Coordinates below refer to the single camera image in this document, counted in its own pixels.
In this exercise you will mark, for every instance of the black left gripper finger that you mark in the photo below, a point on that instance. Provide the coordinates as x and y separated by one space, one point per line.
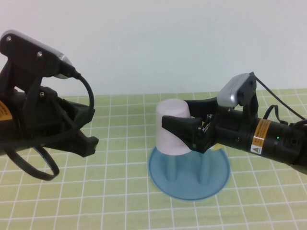
86 146
82 115

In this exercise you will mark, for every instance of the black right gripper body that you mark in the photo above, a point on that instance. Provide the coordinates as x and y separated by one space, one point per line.
227 129

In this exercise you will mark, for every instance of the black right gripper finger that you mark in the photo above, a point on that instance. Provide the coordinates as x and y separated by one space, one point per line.
204 105
182 129

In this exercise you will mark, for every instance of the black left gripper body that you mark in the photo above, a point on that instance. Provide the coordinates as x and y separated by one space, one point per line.
43 124

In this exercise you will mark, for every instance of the pink plastic cup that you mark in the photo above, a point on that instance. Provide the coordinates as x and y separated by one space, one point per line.
170 143

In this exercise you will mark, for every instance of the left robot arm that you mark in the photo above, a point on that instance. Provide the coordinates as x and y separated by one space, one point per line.
4 131

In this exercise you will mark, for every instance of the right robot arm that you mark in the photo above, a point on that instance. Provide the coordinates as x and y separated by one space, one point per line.
283 141

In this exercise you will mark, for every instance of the blue cup stand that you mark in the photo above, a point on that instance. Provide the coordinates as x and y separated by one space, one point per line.
189 187

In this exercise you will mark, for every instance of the green checkered tablecloth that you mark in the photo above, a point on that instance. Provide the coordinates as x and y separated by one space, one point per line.
96 203

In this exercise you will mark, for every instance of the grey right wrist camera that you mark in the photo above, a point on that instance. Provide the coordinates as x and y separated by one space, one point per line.
230 93

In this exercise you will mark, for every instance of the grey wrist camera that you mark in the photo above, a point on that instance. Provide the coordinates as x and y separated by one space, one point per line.
230 93
64 60

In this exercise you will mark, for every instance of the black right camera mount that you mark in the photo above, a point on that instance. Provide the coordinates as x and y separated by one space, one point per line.
249 95

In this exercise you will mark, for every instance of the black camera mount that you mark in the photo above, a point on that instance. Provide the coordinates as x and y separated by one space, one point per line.
21 55
249 95

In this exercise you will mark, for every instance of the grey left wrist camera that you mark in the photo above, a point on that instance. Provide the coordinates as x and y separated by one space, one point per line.
64 60

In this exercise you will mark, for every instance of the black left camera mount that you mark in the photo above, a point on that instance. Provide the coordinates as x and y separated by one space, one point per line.
21 55

